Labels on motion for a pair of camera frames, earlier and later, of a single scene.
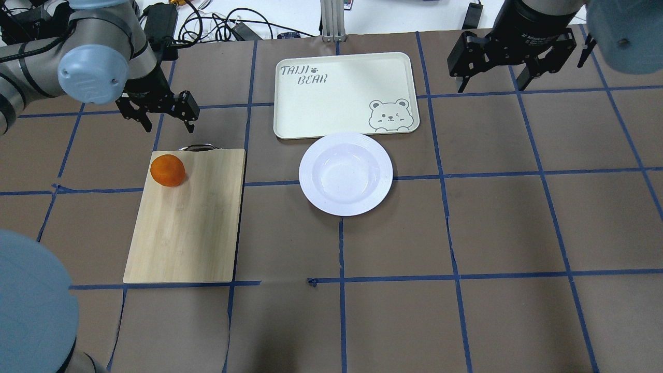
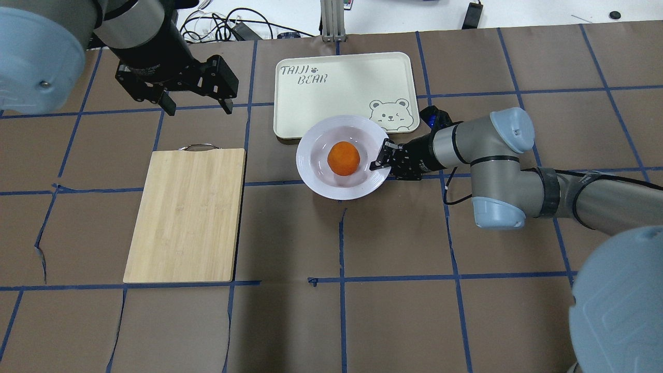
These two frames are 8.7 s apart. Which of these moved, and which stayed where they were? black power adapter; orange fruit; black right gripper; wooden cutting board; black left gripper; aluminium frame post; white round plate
Moved: black left gripper; white round plate; orange fruit; black right gripper
Stayed: aluminium frame post; wooden cutting board; black power adapter
